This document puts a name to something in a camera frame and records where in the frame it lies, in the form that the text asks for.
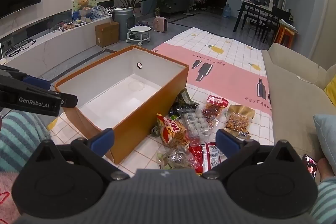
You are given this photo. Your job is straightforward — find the dark dining chair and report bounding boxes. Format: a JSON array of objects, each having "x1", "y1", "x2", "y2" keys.
[{"x1": 262, "y1": 6, "x2": 282, "y2": 43}]

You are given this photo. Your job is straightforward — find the orange snack bag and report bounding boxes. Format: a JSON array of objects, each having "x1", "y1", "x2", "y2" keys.
[{"x1": 156, "y1": 113, "x2": 191, "y2": 149}]

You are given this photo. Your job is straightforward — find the brown cardboard box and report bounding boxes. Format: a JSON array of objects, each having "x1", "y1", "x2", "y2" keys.
[{"x1": 95, "y1": 21, "x2": 120, "y2": 47}]

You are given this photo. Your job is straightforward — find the white marble tv console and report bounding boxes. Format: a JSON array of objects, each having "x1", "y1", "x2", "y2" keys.
[{"x1": 0, "y1": 14, "x2": 118, "y2": 67}]

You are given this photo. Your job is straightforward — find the clear tray snack packet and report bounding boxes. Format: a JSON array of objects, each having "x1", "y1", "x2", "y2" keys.
[{"x1": 181, "y1": 109, "x2": 212, "y2": 139}]

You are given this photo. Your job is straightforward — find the pink and white printed mat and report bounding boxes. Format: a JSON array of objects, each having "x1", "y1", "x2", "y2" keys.
[{"x1": 47, "y1": 27, "x2": 275, "y2": 177}]

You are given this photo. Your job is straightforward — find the pink heater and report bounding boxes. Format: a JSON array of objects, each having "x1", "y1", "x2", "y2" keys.
[{"x1": 153, "y1": 16, "x2": 168, "y2": 33}]

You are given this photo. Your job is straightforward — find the orange stool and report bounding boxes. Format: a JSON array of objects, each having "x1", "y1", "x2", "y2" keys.
[{"x1": 274, "y1": 21, "x2": 298, "y2": 47}]

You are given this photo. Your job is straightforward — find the red dates packet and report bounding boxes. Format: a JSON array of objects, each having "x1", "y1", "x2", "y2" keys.
[{"x1": 201, "y1": 95, "x2": 230, "y2": 126}]

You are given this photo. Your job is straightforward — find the light blue cushion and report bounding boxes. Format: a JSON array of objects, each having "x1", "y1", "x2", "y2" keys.
[{"x1": 314, "y1": 114, "x2": 336, "y2": 159}]

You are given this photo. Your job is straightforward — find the teddy bear picture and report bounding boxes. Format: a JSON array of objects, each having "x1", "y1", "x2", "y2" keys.
[{"x1": 71, "y1": 0, "x2": 98, "y2": 22}]

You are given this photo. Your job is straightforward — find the yellow blanket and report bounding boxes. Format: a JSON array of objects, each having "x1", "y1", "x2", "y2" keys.
[{"x1": 324, "y1": 77, "x2": 336, "y2": 101}]

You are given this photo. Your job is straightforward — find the black cables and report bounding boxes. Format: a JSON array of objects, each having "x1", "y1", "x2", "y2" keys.
[{"x1": 5, "y1": 39, "x2": 36, "y2": 56}]

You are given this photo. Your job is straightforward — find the blue water jug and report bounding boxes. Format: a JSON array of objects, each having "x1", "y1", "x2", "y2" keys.
[{"x1": 222, "y1": 4, "x2": 233, "y2": 18}]

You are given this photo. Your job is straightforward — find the gold nut packet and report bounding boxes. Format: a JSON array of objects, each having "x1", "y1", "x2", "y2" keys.
[{"x1": 224, "y1": 105, "x2": 256, "y2": 135}]

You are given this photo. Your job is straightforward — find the smartphone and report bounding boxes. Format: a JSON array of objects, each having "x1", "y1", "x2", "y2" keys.
[{"x1": 302, "y1": 154, "x2": 318, "y2": 180}]

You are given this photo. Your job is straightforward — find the dark green snack packet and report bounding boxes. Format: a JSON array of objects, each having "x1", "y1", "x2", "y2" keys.
[{"x1": 168, "y1": 88, "x2": 201, "y2": 119}]

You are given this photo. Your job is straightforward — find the beige sofa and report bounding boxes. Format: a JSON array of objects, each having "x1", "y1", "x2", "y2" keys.
[{"x1": 262, "y1": 42, "x2": 336, "y2": 169}]

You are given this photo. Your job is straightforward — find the person's left leg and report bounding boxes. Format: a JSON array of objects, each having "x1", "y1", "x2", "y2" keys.
[{"x1": 0, "y1": 111, "x2": 49, "y2": 173}]

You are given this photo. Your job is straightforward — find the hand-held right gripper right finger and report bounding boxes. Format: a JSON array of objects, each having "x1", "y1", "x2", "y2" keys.
[{"x1": 203, "y1": 129, "x2": 300, "y2": 180}]

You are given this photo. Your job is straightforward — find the pink fluffy rug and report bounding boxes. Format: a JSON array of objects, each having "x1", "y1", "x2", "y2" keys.
[{"x1": 0, "y1": 170, "x2": 21, "y2": 224}]

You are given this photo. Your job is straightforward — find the orange cardboard box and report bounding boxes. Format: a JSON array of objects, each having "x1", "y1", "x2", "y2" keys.
[{"x1": 54, "y1": 45, "x2": 189, "y2": 165}]

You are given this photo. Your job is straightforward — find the clear packet with green leaves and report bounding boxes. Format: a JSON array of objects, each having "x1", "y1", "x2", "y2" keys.
[{"x1": 156, "y1": 147, "x2": 197, "y2": 170}]

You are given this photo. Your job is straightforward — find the person's leg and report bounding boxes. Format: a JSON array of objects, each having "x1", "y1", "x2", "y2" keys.
[
  {"x1": 310, "y1": 157, "x2": 336, "y2": 224},
  {"x1": 0, "y1": 111, "x2": 49, "y2": 173}
]

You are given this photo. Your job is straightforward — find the white rolling stool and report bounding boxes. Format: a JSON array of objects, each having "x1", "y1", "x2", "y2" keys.
[{"x1": 126, "y1": 25, "x2": 151, "y2": 46}]

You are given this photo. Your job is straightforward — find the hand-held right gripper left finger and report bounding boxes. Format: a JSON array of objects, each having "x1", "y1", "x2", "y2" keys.
[{"x1": 34, "y1": 128, "x2": 130, "y2": 180}]

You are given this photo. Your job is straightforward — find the red snack packet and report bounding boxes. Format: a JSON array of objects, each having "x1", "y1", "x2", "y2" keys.
[{"x1": 189, "y1": 142, "x2": 226, "y2": 176}]

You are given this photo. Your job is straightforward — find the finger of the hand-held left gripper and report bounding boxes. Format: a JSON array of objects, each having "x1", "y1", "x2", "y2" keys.
[
  {"x1": 0, "y1": 82, "x2": 78, "y2": 117},
  {"x1": 0, "y1": 64, "x2": 51, "y2": 90}
]

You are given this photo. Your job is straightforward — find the person's right leg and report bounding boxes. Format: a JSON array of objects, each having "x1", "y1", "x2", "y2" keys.
[{"x1": 310, "y1": 157, "x2": 336, "y2": 224}]

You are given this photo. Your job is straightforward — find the dark dining table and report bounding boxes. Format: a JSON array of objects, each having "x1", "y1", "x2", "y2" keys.
[{"x1": 233, "y1": 0, "x2": 294, "y2": 33}]

